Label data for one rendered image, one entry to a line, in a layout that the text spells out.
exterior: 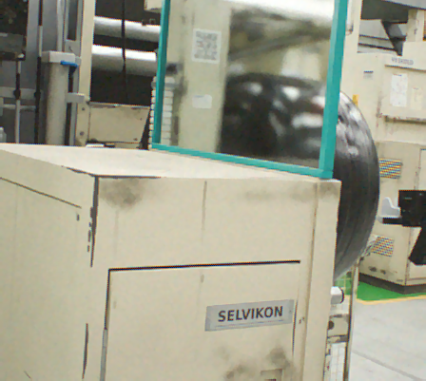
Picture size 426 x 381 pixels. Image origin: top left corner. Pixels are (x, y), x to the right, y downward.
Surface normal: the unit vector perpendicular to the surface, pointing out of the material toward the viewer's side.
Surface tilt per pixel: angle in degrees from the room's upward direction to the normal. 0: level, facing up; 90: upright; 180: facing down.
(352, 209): 95
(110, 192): 90
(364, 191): 87
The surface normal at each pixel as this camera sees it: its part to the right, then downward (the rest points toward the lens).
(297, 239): 0.53, 0.10
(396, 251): -0.80, -0.02
